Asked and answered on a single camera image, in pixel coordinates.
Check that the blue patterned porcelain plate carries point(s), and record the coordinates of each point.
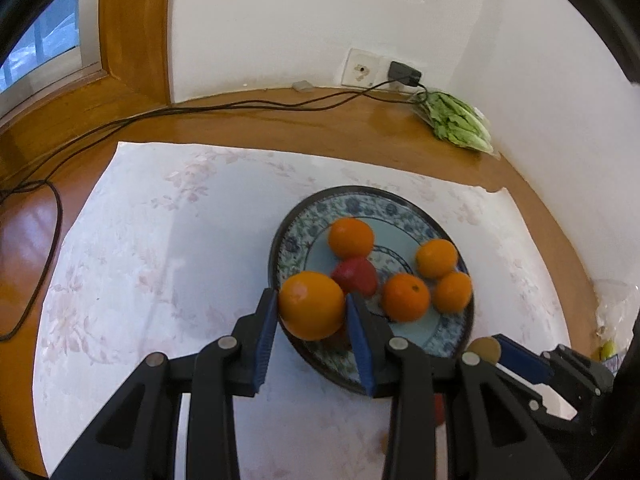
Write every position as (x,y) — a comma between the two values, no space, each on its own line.
(400,240)

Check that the white wall socket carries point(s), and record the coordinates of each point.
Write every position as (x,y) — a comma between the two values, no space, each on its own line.
(360,67)

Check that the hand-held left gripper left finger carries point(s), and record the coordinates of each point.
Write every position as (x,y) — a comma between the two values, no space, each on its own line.
(265,345)

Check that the bagged romaine lettuce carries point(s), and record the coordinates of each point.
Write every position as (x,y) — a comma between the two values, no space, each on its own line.
(460,122)

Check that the wooden window frame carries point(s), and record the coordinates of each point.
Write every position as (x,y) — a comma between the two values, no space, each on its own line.
(135,35)

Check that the white floral tablecloth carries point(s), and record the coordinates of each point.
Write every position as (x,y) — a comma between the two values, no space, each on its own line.
(175,260)

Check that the small orange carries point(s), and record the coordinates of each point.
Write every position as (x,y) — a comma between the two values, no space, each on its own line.
(454,291)

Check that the red apple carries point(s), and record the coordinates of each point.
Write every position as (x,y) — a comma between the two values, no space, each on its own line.
(355,275)

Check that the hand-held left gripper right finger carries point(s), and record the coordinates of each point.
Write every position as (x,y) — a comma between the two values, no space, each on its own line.
(361,347)

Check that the glass window pane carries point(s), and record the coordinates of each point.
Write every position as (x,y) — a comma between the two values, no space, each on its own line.
(40,40)

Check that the clear plastic bag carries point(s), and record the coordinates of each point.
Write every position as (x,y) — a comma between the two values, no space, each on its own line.
(617,300)

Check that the small grey object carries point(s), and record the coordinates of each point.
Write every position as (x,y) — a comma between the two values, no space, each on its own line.
(301,85)

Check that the small yellow-green object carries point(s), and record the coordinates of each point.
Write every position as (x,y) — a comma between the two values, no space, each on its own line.
(609,350)

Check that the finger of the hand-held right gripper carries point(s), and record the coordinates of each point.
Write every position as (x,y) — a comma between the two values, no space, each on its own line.
(527,396)
(525,360)

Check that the black charger plug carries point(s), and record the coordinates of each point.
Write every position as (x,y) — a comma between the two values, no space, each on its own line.
(405,74)

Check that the brownish green pear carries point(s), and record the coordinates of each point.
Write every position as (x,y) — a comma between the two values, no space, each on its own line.
(485,350)

